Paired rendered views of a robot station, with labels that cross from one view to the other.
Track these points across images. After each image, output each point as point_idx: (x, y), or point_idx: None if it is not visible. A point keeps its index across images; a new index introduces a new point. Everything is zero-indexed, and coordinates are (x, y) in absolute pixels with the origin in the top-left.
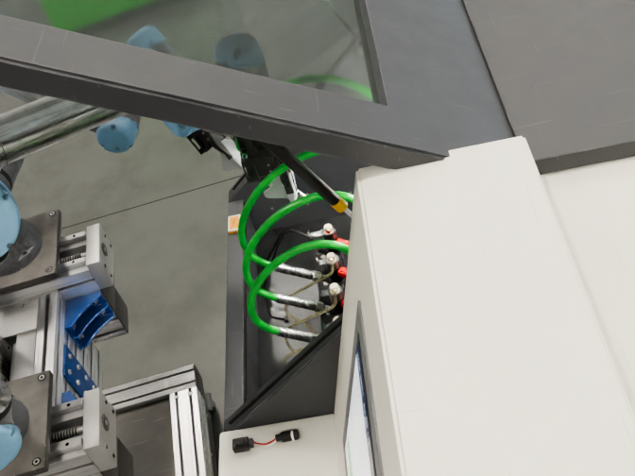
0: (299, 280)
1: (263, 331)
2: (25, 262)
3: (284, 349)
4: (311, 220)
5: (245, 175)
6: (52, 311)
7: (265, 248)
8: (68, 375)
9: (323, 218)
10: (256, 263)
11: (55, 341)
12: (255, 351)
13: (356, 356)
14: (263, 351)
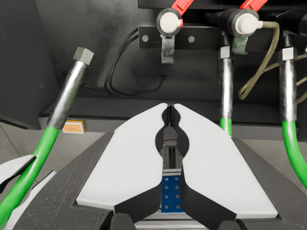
0: (122, 63)
1: (170, 96)
2: None
3: (193, 81)
4: (46, 45)
5: (8, 122)
6: (142, 227)
7: (81, 90)
8: (181, 207)
9: (43, 32)
10: (97, 98)
11: (166, 224)
12: (194, 104)
13: None
14: (189, 97)
